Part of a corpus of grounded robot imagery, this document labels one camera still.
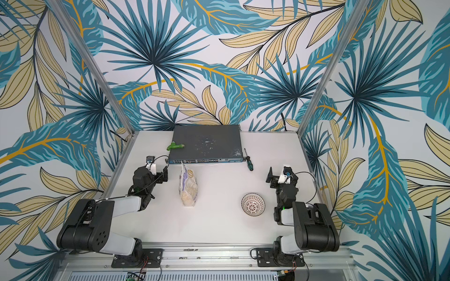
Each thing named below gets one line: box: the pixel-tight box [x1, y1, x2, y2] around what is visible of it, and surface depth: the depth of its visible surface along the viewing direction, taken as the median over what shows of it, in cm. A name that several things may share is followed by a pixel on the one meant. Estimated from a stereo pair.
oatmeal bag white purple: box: [178, 160, 199, 208], surface depth 83 cm
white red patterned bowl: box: [240, 192, 266, 218], surface depth 88 cm
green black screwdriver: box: [243, 147, 254, 172], surface depth 105 cm
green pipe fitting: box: [166, 141, 185, 152], surface depth 107 cm
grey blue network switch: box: [165, 124, 246, 165], surface depth 109 cm
